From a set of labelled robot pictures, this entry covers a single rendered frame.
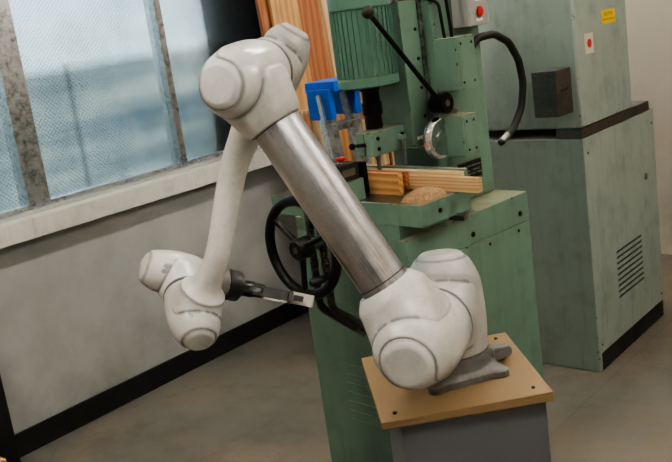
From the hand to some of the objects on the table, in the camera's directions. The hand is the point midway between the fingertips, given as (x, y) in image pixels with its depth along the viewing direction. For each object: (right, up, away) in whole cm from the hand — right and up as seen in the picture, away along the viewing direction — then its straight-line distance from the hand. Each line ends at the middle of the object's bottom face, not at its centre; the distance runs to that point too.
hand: (295, 298), depth 224 cm
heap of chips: (+34, +26, +12) cm, 44 cm away
